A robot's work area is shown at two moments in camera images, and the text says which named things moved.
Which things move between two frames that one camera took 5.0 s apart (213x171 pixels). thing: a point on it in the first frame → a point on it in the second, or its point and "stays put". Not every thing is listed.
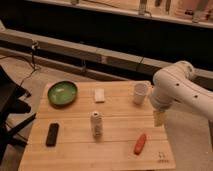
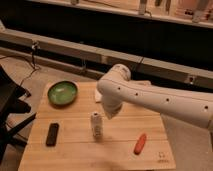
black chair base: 10,103 stays put
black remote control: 52,135 stays put
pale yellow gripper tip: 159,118 → 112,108
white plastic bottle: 97,124 stays put
